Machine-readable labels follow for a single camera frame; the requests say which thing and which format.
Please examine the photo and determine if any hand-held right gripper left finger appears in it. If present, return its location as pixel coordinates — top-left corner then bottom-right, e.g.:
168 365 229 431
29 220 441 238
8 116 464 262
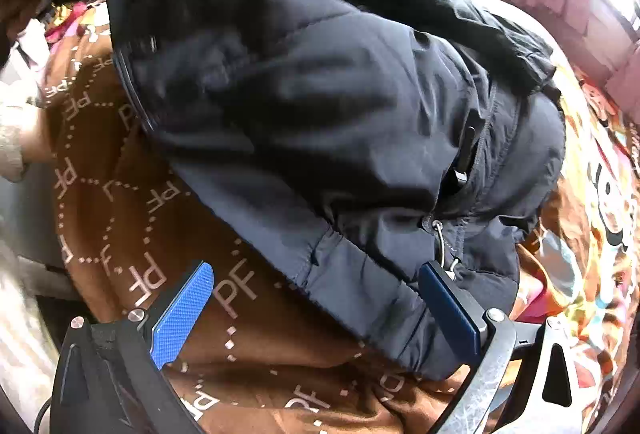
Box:
50 261 214 434

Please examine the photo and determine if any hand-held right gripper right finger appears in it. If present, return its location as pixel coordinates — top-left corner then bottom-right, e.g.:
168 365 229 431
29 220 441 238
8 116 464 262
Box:
419 261 573 434

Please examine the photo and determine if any navy padded jacket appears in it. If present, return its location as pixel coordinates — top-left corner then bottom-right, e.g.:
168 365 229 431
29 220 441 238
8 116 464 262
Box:
50 0 568 380

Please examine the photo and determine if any printed blanket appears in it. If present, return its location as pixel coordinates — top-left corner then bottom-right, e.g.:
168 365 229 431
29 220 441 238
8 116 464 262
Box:
40 0 640 434

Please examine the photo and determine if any pink cloth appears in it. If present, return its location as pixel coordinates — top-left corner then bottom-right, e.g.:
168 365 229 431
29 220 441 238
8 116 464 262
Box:
7 16 56 84

